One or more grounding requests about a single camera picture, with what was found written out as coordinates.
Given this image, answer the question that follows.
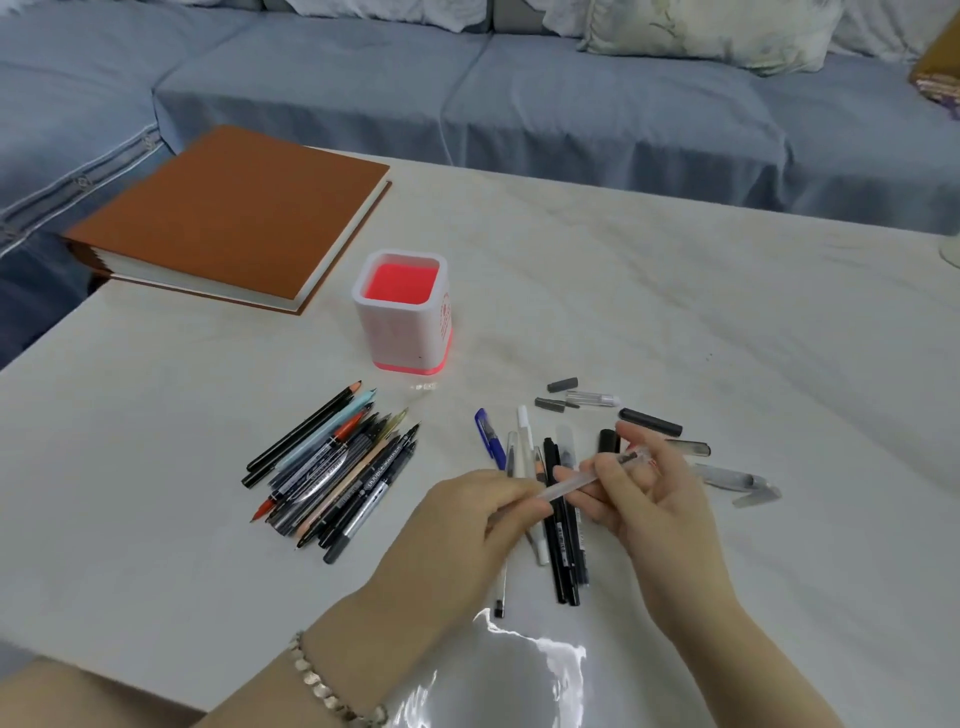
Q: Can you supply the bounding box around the brown cover photo album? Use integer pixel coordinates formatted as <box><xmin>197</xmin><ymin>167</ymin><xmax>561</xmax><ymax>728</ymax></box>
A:
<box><xmin>63</xmin><ymin>123</ymin><xmax>393</xmax><ymax>316</ymax></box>

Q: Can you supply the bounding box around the person's left forearm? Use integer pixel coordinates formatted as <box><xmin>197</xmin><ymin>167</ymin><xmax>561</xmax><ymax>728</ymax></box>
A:
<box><xmin>191</xmin><ymin>588</ymin><xmax>451</xmax><ymax>728</ymax></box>

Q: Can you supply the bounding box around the person's right hand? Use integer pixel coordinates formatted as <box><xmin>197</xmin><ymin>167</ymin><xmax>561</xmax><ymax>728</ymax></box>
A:
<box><xmin>553</xmin><ymin>420</ymin><xmax>740</xmax><ymax>620</ymax></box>

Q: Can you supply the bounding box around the blue capped pen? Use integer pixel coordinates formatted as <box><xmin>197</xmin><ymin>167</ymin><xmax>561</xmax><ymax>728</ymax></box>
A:
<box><xmin>474</xmin><ymin>408</ymin><xmax>509</xmax><ymax>472</ymax></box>

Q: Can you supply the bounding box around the cream floral pillow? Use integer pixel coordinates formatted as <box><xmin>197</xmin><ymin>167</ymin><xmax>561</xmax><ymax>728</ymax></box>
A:
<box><xmin>577</xmin><ymin>0</ymin><xmax>846</xmax><ymax>78</ymax></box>

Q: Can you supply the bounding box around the person's left hand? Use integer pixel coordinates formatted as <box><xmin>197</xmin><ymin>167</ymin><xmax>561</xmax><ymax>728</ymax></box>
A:
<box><xmin>361</xmin><ymin>468</ymin><xmax>558</xmax><ymax>648</ymax></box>

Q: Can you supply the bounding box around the person's right forearm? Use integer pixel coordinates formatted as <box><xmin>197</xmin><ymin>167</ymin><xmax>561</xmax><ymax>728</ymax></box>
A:
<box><xmin>648</xmin><ymin>581</ymin><xmax>852</xmax><ymax>728</ymax></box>

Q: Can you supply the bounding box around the long black pen cap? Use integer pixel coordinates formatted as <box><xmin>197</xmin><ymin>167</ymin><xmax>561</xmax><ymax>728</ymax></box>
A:
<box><xmin>618</xmin><ymin>408</ymin><xmax>684</xmax><ymax>438</ymax></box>

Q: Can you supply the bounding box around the silver bead bracelet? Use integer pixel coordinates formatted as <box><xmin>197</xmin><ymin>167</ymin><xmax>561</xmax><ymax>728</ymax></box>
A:
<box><xmin>288</xmin><ymin>632</ymin><xmax>391</xmax><ymax>728</ymax></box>

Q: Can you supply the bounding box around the clear plastic sheet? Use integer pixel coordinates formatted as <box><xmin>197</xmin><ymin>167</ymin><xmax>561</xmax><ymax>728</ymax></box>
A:
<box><xmin>386</xmin><ymin>606</ymin><xmax>603</xmax><ymax>728</ymax></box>

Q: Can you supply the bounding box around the clear pen with black tip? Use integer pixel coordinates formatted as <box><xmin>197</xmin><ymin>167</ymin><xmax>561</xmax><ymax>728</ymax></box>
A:
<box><xmin>493</xmin><ymin>431</ymin><xmax>521</xmax><ymax>621</ymax></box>

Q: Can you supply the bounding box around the person's leg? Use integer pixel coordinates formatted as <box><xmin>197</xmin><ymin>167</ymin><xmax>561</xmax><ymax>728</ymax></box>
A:
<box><xmin>0</xmin><ymin>658</ymin><xmax>211</xmax><ymax>728</ymax></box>

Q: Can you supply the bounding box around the frosted clear pen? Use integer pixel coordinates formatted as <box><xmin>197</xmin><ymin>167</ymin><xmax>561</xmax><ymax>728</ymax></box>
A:
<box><xmin>536</xmin><ymin>447</ymin><xmax>652</xmax><ymax>505</ymax></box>

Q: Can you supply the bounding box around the white pillow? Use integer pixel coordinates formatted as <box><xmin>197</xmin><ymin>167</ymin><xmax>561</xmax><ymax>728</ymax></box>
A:
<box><xmin>285</xmin><ymin>0</ymin><xmax>492</xmax><ymax>35</ymax></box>
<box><xmin>828</xmin><ymin>0</ymin><xmax>960</xmax><ymax>66</ymax></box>

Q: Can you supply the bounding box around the white pen holder red inside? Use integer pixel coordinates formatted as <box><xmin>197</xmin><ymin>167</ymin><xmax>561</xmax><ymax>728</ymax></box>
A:
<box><xmin>351</xmin><ymin>249</ymin><xmax>454</xmax><ymax>373</ymax></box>

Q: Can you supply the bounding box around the dark grey pen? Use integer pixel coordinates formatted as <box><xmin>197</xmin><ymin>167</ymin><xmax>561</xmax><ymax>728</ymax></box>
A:
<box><xmin>571</xmin><ymin>517</ymin><xmax>591</xmax><ymax>587</ymax></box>

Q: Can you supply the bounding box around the white pen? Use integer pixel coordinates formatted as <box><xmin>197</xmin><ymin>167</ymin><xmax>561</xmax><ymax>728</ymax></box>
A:
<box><xmin>516</xmin><ymin>405</ymin><xmax>552</xmax><ymax>568</ymax></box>

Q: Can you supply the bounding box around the pile of capped pens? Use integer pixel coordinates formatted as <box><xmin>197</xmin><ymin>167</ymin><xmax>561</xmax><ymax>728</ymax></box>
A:
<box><xmin>241</xmin><ymin>381</ymin><xmax>421</xmax><ymax>566</ymax></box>

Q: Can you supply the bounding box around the large clear pen cap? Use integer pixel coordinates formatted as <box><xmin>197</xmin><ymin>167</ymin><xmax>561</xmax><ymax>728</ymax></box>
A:
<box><xmin>691</xmin><ymin>462</ymin><xmax>769</xmax><ymax>494</ymax></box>

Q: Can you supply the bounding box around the blue fabric sofa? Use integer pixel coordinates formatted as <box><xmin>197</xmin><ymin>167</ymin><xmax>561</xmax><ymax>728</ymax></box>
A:
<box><xmin>0</xmin><ymin>0</ymin><xmax>960</xmax><ymax>370</ymax></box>

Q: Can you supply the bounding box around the yellow brown cushion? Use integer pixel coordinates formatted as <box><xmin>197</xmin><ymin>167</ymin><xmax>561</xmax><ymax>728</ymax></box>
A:
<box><xmin>908</xmin><ymin>13</ymin><xmax>960</xmax><ymax>122</ymax></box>

